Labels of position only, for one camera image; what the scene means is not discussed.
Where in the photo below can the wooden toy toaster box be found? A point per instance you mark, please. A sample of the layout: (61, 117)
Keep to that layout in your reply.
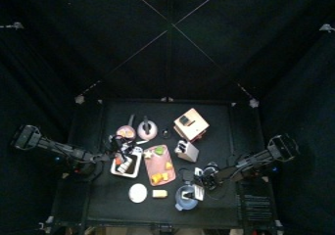
(193, 125)

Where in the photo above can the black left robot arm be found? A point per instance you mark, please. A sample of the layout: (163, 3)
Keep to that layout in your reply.
(52, 146)

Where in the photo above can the small black toy utensil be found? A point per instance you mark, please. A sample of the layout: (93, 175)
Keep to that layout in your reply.
(165, 133)

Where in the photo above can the pink cutting board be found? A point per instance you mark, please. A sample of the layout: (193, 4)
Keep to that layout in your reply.
(155, 164)

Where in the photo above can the nigiri sushi piece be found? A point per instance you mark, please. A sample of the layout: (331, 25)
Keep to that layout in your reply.
(117, 161)

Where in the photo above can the pink toy frying pan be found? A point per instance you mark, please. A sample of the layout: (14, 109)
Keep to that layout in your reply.
(125, 131)

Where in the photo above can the orange toy food chunk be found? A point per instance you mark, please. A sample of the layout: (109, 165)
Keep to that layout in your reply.
(156, 178)

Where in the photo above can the wooden toy knife block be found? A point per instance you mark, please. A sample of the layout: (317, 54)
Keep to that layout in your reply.
(188, 154)

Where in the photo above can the yellow toy wedge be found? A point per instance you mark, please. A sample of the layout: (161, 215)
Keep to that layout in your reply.
(168, 165)

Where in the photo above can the green toy vegetable piece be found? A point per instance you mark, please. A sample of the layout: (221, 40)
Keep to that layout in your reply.
(159, 150)

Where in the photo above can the white sushi roll piece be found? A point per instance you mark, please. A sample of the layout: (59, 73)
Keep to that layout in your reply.
(125, 166)

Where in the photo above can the white round plate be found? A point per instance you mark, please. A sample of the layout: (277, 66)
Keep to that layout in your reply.
(137, 193)

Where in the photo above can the black printed label sticker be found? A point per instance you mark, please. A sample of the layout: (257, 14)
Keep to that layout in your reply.
(256, 208)

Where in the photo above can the yellow toy food chunk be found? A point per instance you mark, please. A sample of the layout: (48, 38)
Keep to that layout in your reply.
(165, 176)

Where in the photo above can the small white stick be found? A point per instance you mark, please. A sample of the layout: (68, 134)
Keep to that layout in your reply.
(141, 142)

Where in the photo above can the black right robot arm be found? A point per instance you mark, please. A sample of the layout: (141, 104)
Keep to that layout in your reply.
(256, 159)

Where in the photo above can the metal frame bracket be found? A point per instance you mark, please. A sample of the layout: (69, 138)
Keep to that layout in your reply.
(165, 99)
(79, 99)
(253, 103)
(17, 25)
(325, 27)

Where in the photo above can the white star toy piece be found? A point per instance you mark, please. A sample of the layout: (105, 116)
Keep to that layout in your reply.
(148, 154)

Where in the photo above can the pale yellow toy block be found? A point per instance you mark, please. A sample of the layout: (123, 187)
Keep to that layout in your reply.
(159, 194)

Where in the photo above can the white rectangular tray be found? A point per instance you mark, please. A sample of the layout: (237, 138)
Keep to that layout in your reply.
(139, 162)

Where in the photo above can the blue toy bowl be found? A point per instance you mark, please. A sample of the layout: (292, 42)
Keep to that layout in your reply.
(185, 205)

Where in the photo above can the toasted toy bread slice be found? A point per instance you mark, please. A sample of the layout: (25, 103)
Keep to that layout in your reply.
(129, 133)
(120, 132)

